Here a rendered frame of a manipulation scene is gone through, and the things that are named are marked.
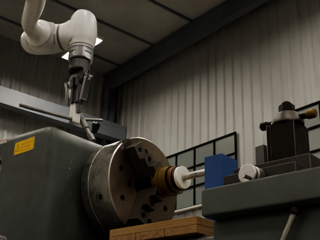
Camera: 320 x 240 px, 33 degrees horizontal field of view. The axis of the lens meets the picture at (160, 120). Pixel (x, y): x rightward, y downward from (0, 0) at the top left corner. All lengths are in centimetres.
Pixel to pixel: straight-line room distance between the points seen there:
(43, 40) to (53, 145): 47
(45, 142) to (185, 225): 58
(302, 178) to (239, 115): 1003
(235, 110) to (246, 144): 86
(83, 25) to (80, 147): 47
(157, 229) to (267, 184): 41
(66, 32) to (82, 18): 8
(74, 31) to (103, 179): 62
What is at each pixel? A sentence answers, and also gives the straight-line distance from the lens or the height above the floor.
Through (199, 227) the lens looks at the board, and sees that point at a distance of 132.
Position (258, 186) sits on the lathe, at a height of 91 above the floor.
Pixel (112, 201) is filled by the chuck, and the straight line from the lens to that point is 160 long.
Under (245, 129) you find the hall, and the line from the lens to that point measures 1089.
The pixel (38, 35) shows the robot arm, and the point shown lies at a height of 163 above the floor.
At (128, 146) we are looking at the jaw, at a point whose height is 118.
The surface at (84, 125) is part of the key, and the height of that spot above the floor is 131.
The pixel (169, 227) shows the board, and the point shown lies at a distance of 136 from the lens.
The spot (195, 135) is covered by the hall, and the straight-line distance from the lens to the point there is 1196.
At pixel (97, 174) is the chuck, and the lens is 164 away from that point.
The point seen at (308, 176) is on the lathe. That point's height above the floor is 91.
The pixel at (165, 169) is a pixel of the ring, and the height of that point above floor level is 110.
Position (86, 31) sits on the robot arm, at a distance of 198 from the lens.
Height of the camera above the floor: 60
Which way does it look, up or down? 23 degrees up
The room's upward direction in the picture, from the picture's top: 2 degrees clockwise
